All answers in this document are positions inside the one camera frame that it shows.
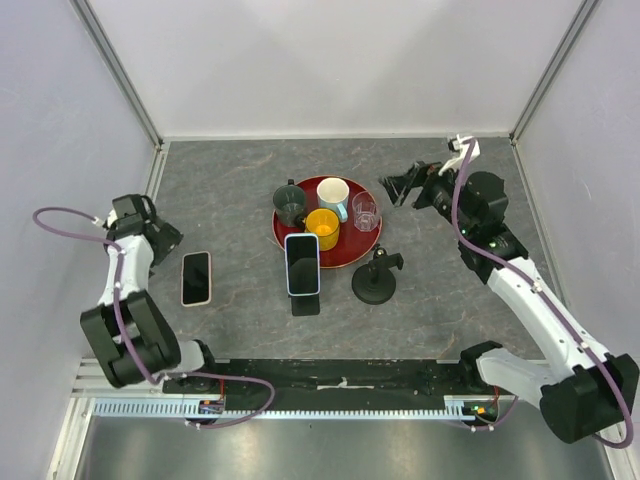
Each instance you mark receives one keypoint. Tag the yellow mug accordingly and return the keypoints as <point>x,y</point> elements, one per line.
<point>325,224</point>

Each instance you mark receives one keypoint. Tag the beige case phone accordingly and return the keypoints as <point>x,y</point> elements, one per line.
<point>196,279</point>

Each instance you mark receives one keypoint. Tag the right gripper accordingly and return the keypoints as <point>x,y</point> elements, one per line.
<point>424,176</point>

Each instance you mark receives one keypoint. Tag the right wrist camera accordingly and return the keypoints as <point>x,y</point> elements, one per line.
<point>464,150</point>

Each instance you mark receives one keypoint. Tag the clear glass cup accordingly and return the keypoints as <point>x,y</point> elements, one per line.
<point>366,214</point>

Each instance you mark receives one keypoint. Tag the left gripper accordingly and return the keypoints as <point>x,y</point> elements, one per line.
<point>169,238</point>

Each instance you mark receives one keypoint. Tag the black folding phone stand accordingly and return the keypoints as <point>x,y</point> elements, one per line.
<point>305,305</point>

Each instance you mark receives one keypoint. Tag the slotted cable duct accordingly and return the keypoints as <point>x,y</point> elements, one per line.
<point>196,410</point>

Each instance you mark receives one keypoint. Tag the dark green mug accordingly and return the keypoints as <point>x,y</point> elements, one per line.
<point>290,204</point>

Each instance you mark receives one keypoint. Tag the light blue mug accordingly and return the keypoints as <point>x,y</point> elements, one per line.
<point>333,194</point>

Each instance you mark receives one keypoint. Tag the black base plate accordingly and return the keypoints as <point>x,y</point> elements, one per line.
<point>356,385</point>

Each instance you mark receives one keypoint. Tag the blue case phone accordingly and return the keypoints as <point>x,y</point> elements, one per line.
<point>302,264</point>

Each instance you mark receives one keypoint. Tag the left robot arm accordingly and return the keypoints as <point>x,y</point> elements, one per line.
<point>129,336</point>

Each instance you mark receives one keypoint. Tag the black round-base phone stand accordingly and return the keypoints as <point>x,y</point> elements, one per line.
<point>373,283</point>

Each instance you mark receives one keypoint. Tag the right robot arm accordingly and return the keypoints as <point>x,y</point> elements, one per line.
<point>582,388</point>

